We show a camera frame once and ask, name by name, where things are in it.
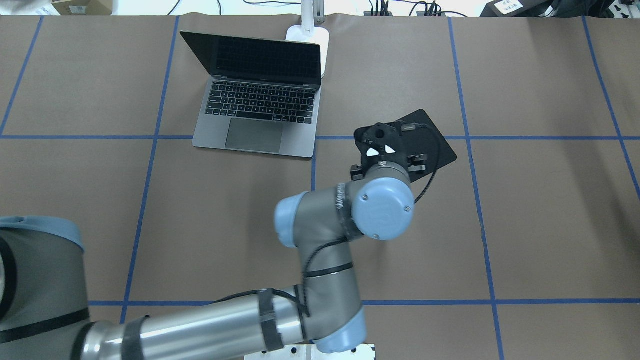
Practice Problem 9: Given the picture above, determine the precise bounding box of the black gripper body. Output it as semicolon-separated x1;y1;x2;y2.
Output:
350;121;429;182

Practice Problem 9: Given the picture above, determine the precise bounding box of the black mouse pad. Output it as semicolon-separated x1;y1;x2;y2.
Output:
388;109;458;183

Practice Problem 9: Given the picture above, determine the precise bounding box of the grey laptop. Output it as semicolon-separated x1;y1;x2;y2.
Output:
180;30;322;158

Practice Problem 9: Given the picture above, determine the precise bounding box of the white computer mouse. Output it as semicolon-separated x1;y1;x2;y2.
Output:
365;145;396;158

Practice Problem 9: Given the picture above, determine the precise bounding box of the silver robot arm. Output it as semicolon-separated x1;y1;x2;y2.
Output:
1;120;442;360

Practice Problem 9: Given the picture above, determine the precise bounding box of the white desk lamp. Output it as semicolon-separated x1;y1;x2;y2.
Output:
285;0;330;77

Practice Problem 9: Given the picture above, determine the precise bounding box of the cardboard box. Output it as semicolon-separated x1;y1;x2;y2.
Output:
51;0;114;16

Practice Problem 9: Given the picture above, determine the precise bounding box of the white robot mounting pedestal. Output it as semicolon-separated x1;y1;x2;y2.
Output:
243;344;377;360

